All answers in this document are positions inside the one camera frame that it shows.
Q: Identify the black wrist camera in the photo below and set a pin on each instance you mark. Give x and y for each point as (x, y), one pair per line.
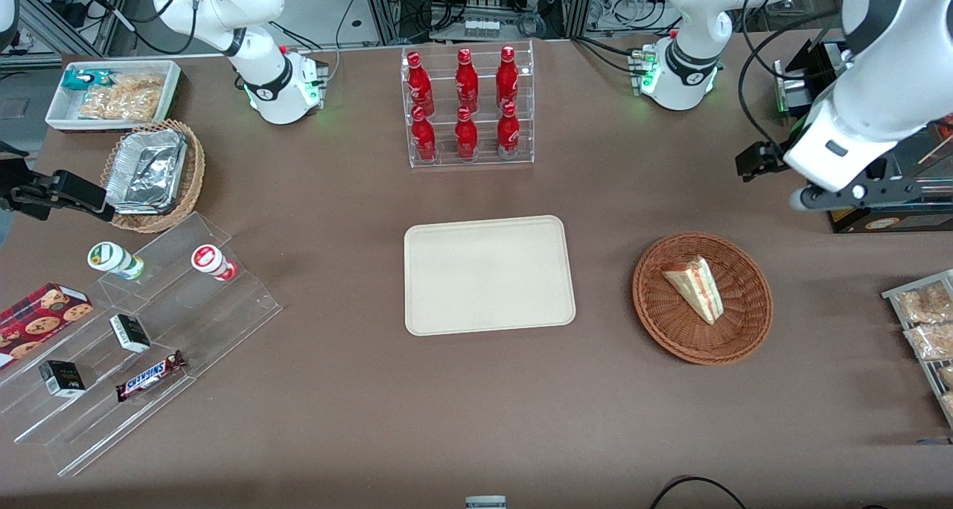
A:
(759, 159)

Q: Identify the clear bag of pastries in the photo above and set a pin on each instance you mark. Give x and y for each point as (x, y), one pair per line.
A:
(931, 341)
(927, 304)

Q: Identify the red lidded yogurt cup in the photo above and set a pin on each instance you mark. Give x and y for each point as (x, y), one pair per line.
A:
(208, 260)

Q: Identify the small grey device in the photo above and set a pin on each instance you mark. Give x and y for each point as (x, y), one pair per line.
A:
(485, 502)

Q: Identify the red cola bottle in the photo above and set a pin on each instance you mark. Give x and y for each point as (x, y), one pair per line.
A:
(466, 137)
(508, 134)
(507, 79)
(467, 81)
(420, 85)
(424, 138)

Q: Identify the triangular sandwich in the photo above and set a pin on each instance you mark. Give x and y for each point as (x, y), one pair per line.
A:
(696, 289)

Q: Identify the small black white box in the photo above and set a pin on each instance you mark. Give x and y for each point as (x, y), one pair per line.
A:
(130, 333)
(62, 379)

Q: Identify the stack of foil trays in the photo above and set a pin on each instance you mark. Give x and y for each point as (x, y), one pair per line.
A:
(145, 170)

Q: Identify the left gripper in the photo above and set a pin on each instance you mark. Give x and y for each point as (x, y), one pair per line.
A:
(771, 157)

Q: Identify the tan oval wicker basket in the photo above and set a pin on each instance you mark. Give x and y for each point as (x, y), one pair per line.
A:
(195, 167)

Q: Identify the clear bag of chips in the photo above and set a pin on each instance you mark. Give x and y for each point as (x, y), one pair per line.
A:
(123, 98)

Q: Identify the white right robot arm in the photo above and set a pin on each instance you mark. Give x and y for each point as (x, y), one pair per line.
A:
(260, 85)

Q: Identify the teal snack packet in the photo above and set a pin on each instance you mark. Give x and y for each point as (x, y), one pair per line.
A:
(83, 79)

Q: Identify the Snickers chocolate bar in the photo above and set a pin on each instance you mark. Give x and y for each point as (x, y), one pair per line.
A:
(149, 376)

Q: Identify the black hot food display case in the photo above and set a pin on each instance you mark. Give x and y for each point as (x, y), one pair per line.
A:
(893, 219)

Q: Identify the beige plastic serving tray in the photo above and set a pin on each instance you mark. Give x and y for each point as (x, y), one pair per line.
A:
(488, 274)

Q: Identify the white rectangular snack bin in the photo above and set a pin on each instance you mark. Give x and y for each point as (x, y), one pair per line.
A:
(63, 114)

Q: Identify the green lidded yogurt cup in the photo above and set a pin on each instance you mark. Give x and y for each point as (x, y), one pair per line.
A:
(112, 258)

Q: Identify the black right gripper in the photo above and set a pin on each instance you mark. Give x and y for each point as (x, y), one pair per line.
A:
(16, 193)

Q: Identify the clear acrylic bottle rack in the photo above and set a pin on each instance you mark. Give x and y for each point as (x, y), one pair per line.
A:
(521, 141)

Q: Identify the clear acrylic stepped shelf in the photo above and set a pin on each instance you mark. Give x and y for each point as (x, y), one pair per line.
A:
(186, 315)

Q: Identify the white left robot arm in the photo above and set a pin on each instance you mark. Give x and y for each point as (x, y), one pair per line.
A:
(886, 85)

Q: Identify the tray of packaged snacks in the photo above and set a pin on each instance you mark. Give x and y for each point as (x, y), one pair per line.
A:
(893, 295)

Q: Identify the red cookie box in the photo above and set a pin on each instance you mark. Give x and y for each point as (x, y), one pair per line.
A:
(41, 319)

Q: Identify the brown round wicker basket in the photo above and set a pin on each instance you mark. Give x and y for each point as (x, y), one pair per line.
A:
(670, 323)

